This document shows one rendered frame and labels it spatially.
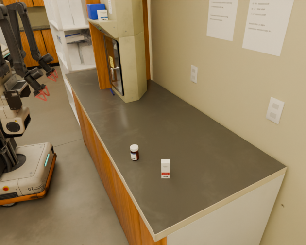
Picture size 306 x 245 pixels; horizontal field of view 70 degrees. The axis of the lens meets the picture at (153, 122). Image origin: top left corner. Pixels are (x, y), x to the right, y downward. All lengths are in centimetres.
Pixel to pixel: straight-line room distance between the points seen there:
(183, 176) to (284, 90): 59
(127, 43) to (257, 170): 109
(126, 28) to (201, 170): 101
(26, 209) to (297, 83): 227
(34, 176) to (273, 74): 201
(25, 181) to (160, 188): 153
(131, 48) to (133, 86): 27
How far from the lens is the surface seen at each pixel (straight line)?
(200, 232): 104
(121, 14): 155
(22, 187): 232
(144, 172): 105
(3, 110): 214
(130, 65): 162
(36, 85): 183
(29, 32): 219
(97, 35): 190
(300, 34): 108
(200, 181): 102
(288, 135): 119
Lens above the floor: 167
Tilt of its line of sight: 31 degrees down
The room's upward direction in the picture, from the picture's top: 2 degrees counter-clockwise
